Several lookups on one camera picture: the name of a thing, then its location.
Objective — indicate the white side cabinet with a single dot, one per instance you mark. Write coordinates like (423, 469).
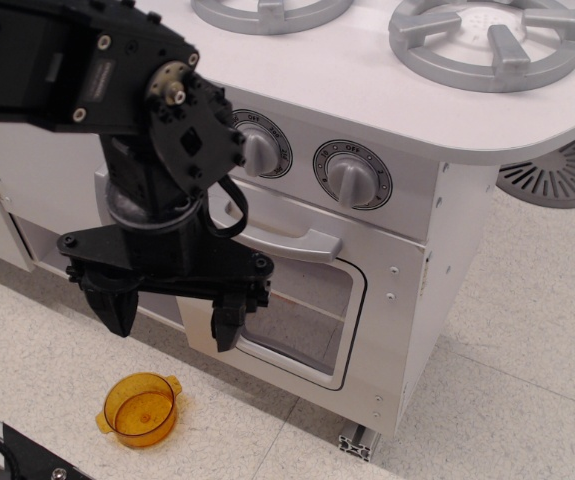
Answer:
(50, 184)

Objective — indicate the grey right stove knob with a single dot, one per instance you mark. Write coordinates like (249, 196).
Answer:
(351, 174)

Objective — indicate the grey burner grate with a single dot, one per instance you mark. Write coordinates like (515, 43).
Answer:
(485, 46)
(270, 17)

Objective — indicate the aluminium extrusion foot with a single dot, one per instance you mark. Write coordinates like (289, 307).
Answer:
(358, 440)

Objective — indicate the white oven door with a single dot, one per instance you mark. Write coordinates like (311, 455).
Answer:
(338, 334)

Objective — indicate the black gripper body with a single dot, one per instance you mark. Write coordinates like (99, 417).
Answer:
(112, 262)

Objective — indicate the grey right burner grate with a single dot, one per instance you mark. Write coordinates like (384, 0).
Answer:
(485, 46)

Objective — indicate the black base with screw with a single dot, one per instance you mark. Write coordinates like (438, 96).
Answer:
(28, 460)

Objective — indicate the grey slotted round plate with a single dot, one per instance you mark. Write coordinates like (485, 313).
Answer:
(546, 181)

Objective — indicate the grey oven door handle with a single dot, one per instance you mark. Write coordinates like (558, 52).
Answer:
(293, 231)

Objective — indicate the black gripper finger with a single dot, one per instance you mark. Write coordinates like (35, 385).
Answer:
(117, 311)
(228, 320)

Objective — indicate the orange transparent toy pot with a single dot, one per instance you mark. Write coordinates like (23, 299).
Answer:
(141, 409)

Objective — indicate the grey stove knob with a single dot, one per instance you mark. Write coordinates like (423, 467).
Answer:
(351, 174)
(267, 151)

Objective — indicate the grey left burner grate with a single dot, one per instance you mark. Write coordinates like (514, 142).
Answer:
(270, 17)

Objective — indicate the grey middle stove knob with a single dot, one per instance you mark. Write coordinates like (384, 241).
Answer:
(267, 151)

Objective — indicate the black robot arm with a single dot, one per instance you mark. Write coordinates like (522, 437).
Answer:
(167, 135)

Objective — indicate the white toy kitchen stove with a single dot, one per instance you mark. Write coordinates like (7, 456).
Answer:
(374, 140)

